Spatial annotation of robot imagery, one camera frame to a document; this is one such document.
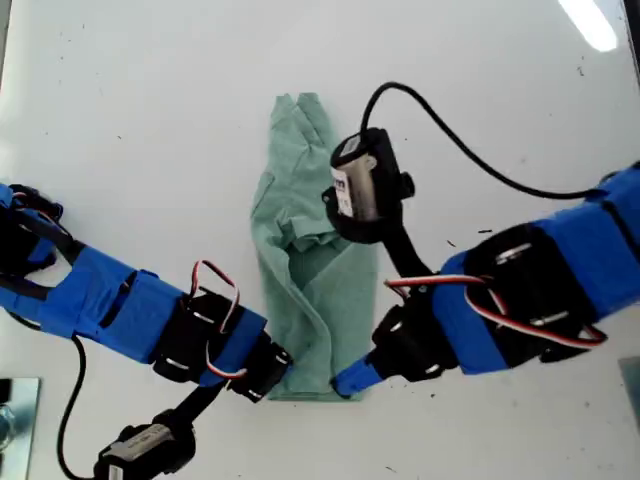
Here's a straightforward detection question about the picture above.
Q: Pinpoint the black camera box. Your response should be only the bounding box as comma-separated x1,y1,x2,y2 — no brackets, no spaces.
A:
97,422,174,480
327,128,401,224

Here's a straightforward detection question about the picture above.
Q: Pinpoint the red white servo wire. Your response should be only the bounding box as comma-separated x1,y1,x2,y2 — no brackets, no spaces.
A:
189,258,251,381
383,272,609,346

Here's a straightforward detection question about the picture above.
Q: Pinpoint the steel post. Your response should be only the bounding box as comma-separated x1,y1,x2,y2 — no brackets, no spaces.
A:
0,377,42,456

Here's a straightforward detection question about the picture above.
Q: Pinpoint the green t-shirt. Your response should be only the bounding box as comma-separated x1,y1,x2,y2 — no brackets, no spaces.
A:
249,91,381,403

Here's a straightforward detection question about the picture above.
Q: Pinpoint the black camera stalk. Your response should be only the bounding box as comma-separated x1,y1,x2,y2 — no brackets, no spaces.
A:
321,128,437,301
94,384,224,480

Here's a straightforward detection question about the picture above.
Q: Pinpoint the black camera cable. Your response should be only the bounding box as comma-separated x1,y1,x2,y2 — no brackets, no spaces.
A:
360,81,621,199
55,335,99,480

